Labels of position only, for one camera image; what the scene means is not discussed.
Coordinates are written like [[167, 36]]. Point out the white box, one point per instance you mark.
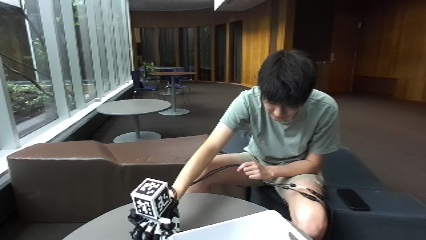
[[239, 228]]

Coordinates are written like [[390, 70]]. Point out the wooden door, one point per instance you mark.
[[340, 50]]

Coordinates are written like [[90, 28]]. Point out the blue chair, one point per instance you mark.
[[141, 83], [179, 85]]

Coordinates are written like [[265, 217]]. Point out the round brown tall table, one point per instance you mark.
[[173, 90]]

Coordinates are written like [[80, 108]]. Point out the brown sofa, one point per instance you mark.
[[88, 176]]

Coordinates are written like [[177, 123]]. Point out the the person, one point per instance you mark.
[[283, 133]]

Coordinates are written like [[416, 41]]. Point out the green potted plant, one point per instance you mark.
[[146, 68]]

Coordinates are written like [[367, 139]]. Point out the white cube with black markers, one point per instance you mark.
[[149, 198]]

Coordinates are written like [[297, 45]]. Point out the round grey pedestal table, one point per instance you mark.
[[133, 116]]

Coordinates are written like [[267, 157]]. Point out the black smartphone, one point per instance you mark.
[[352, 199]]

